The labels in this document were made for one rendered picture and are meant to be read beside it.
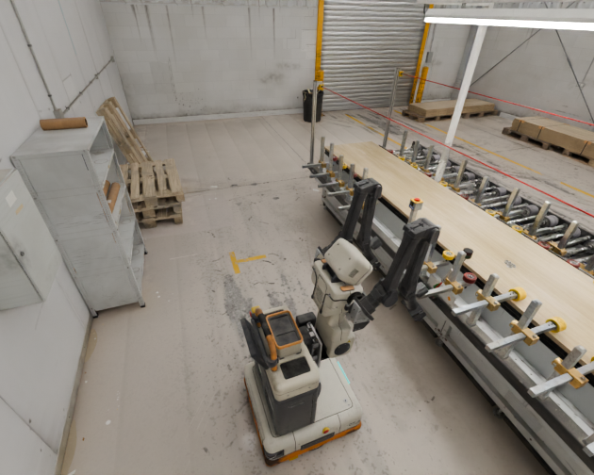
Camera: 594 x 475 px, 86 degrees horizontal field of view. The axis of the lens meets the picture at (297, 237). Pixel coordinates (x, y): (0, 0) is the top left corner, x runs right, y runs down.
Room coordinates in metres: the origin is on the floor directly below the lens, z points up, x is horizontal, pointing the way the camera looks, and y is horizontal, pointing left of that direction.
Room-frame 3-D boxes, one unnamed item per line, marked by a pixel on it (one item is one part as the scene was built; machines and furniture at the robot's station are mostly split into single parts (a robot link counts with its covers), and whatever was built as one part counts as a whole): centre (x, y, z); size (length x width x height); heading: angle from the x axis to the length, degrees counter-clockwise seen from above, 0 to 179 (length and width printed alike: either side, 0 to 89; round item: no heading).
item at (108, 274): (2.44, 1.80, 0.78); 0.90 x 0.45 x 1.55; 20
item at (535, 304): (1.16, -1.23, 0.93); 0.04 x 0.04 x 0.48; 20
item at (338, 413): (1.19, -0.05, 0.16); 0.67 x 0.64 x 0.25; 112
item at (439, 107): (9.55, -4.28, 0.23); 2.41 x 0.77 x 0.17; 112
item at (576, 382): (0.90, -1.33, 0.95); 0.14 x 0.06 x 0.05; 20
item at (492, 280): (1.39, -1.15, 0.89); 0.04 x 0.04 x 0.48; 20
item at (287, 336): (1.14, 0.06, 0.87); 0.23 x 0.15 x 0.11; 22
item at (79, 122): (2.54, 1.85, 1.59); 0.30 x 0.08 x 0.08; 110
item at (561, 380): (0.88, -1.32, 0.95); 0.50 x 0.04 x 0.04; 110
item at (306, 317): (1.30, -0.18, 0.68); 0.28 x 0.27 x 0.25; 22
